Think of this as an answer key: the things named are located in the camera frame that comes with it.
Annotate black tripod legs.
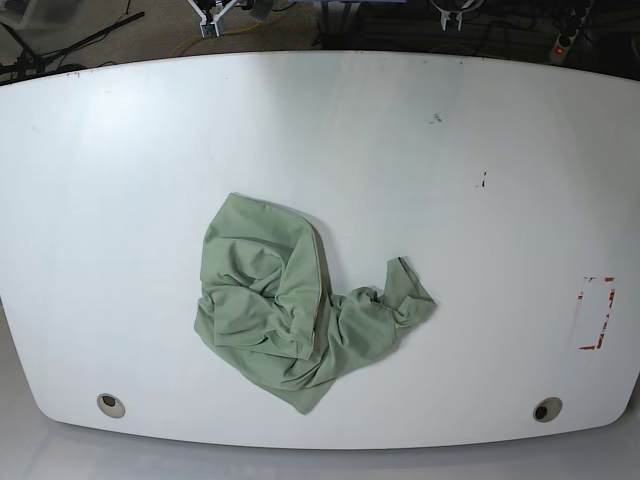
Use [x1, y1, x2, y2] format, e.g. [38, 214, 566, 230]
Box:
[0, 10, 146, 84]

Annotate black power strip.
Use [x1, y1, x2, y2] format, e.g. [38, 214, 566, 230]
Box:
[549, 0, 592, 65]

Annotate table grommet hole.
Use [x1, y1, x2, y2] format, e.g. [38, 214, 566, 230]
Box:
[533, 397, 563, 423]
[97, 393, 126, 419]

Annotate green T-shirt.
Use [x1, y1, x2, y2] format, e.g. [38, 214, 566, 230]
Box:
[194, 194, 437, 415]

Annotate left table grommet hole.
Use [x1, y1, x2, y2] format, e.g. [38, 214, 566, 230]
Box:
[97, 393, 126, 419]

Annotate red tape rectangle marking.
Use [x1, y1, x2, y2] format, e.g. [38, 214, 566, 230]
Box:
[573, 276, 616, 351]

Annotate right table grommet hole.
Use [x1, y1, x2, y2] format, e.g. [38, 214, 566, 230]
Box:
[533, 397, 563, 423]

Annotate yellow cable on floor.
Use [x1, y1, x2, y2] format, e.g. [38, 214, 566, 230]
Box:
[172, 17, 266, 59]

